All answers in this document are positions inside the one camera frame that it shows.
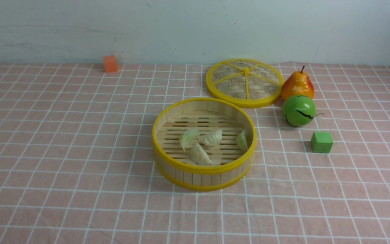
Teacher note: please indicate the light green dumpling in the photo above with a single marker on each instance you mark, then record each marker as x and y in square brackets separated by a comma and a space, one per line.
[187, 137]

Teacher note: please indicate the cream white dumpling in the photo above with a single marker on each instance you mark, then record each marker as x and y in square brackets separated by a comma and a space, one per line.
[199, 156]

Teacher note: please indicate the pale green dumpling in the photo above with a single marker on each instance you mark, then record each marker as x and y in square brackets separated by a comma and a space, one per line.
[241, 141]

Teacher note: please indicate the yellow-rimmed bamboo steamer tray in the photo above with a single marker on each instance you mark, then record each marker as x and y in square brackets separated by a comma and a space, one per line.
[229, 163]

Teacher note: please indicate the yellow woven steamer lid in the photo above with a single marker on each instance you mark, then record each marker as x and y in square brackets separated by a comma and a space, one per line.
[245, 83]

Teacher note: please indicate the orange foam cube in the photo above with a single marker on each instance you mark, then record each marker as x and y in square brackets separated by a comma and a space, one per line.
[110, 64]

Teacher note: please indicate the green toy apple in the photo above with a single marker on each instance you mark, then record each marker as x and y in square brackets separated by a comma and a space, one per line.
[299, 110]

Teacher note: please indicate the orange-yellow toy pear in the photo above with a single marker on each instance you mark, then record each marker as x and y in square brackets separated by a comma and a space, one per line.
[297, 84]

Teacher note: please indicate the green foam cube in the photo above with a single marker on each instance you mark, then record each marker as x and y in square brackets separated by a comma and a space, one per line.
[321, 142]

